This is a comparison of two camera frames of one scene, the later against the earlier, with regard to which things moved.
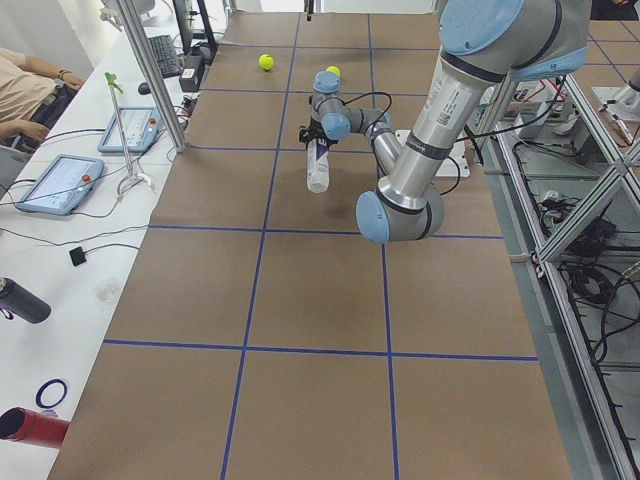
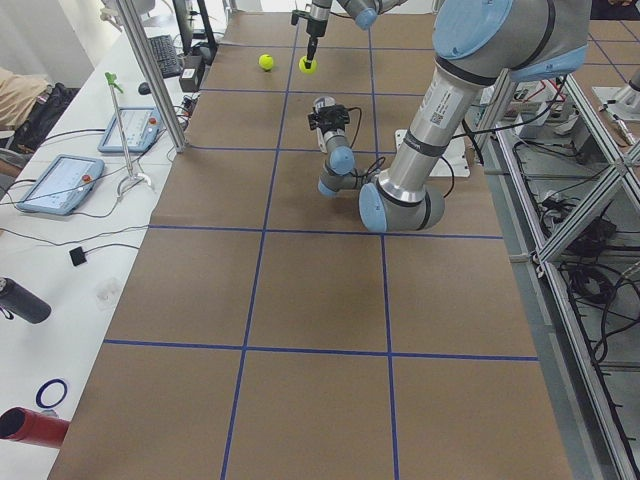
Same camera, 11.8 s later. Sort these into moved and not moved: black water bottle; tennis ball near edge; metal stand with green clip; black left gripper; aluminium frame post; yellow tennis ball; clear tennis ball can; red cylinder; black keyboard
Moved: clear tennis ball can; yellow tennis ball; black left gripper
Not moved: metal stand with green clip; red cylinder; tennis ball near edge; black water bottle; black keyboard; aluminium frame post
